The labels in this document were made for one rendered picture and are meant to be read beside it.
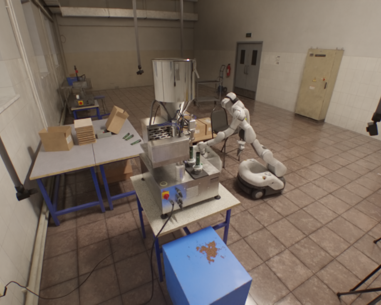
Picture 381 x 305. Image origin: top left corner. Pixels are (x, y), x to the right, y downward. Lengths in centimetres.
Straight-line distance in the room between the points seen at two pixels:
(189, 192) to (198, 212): 19
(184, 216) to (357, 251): 199
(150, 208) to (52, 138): 169
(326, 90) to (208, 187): 540
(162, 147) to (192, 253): 78
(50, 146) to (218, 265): 235
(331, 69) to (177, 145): 560
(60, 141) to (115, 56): 903
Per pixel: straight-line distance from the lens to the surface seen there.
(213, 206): 167
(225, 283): 147
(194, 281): 146
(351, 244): 293
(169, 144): 129
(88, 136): 295
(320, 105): 664
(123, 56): 1164
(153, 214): 163
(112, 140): 295
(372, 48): 657
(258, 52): 880
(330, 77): 654
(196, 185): 153
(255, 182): 283
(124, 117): 306
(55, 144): 293
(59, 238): 282
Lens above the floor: 187
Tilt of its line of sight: 27 degrees down
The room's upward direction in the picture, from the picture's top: straight up
